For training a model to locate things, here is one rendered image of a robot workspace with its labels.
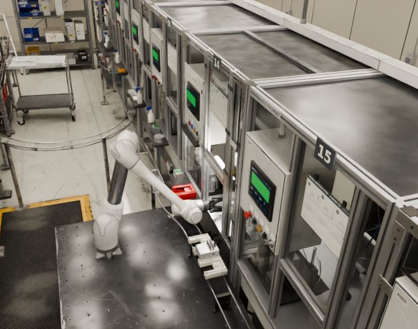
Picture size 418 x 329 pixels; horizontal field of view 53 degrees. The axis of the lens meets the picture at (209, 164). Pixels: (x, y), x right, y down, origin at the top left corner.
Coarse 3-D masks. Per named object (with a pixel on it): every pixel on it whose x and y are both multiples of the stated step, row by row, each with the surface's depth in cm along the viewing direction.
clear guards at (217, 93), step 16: (208, 64) 254; (224, 64) 232; (208, 80) 259; (224, 80) 234; (208, 96) 263; (224, 96) 237; (208, 112) 268; (224, 112) 241; (240, 112) 219; (208, 128) 272; (224, 128) 245; (192, 144) 315; (208, 144) 277; (224, 144) 249; (192, 160) 321; (208, 160) 282; (224, 160) 253; (192, 176) 328; (224, 224) 271
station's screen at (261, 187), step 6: (252, 168) 206; (252, 174) 207; (258, 174) 201; (252, 180) 208; (258, 180) 202; (264, 180) 195; (252, 186) 209; (258, 186) 203; (264, 186) 196; (252, 192) 210; (258, 192) 204; (264, 192) 197; (270, 192) 190; (258, 198) 205; (264, 198) 198; (264, 204) 199; (264, 210) 200
